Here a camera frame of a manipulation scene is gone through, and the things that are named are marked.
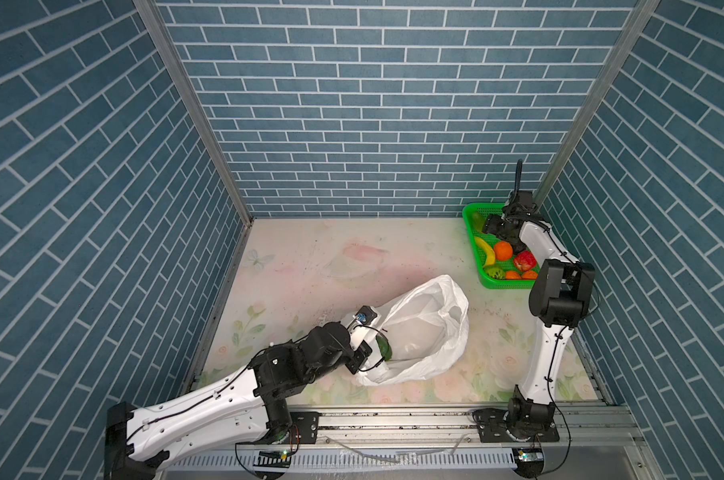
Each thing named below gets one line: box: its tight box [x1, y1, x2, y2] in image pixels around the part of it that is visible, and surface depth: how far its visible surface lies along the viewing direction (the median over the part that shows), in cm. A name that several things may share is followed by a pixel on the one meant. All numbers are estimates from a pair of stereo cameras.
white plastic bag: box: [356, 274, 470, 387], surface depth 75 cm
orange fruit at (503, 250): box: [494, 240, 513, 261], surface depth 105 cm
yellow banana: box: [474, 236, 495, 267], surface depth 110 cm
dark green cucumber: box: [376, 333, 393, 361], surface depth 84 cm
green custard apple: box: [486, 267, 506, 280], surface depth 98 cm
